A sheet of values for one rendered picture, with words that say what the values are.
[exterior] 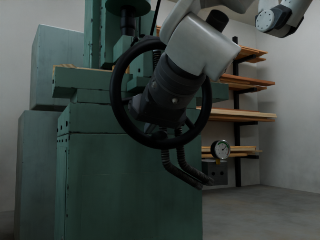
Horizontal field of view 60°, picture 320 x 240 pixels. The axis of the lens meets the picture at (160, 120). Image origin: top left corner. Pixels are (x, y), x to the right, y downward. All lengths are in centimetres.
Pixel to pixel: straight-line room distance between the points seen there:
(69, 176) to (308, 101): 396
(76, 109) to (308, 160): 392
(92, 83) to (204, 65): 48
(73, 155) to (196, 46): 52
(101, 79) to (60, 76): 12
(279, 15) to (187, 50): 70
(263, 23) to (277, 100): 368
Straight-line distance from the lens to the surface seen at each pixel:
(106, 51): 116
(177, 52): 45
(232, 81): 398
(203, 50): 43
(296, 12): 111
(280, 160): 471
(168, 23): 44
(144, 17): 136
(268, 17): 112
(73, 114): 83
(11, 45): 339
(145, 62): 81
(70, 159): 83
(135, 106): 56
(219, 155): 94
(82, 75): 85
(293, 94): 461
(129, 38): 105
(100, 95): 85
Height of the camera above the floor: 68
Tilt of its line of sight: 5 degrees up
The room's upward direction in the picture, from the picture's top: straight up
